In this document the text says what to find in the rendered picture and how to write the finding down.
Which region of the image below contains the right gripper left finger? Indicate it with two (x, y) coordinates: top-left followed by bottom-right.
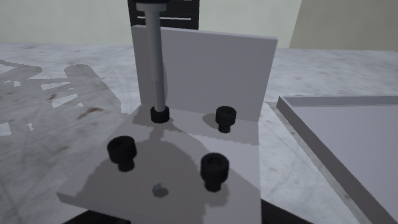
(62, 210), (131, 224)

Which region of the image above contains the grey l-shaped bracket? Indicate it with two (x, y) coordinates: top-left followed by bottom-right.
(55, 25), (278, 224)

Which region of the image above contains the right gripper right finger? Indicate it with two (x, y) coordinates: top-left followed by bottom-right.
(261, 198), (313, 224)

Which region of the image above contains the light grey shallow tray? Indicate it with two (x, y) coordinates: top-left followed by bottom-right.
(276, 95), (398, 224)

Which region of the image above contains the dark blue electric screwdriver barrel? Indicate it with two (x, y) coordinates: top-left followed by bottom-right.
(132, 0), (170, 112)

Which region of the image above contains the black screw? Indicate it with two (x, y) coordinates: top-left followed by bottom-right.
(215, 106), (236, 134)
(107, 136), (137, 172)
(200, 153), (229, 193)
(150, 105), (170, 124)

